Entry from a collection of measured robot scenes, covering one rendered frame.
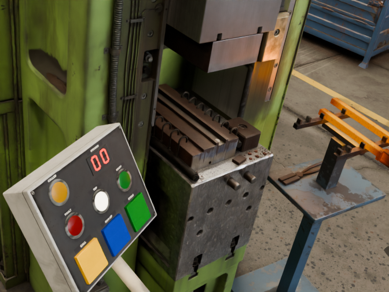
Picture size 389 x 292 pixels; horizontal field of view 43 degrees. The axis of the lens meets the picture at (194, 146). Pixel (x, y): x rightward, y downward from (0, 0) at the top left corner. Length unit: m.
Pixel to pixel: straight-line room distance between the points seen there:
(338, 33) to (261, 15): 4.00
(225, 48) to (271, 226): 1.64
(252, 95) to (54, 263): 1.04
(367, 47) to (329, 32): 0.43
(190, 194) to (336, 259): 1.44
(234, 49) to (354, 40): 3.99
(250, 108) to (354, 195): 0.54
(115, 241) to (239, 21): 0.69
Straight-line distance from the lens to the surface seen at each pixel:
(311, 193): 2.00
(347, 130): 1.93
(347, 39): 5.44
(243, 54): 1.51
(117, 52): 1.37
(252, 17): 1.47
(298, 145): 3.70
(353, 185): 2.13
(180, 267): 1.83
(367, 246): 3.04
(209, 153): 1.63
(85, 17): 1.32
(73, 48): 1.41
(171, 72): 2.04
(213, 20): 1.37
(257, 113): 1.96
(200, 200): 1.64
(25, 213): 1.10
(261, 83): 1.89
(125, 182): 1.27
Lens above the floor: 1.88
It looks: 33 degrees down
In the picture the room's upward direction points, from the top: 10 degrees clockwise
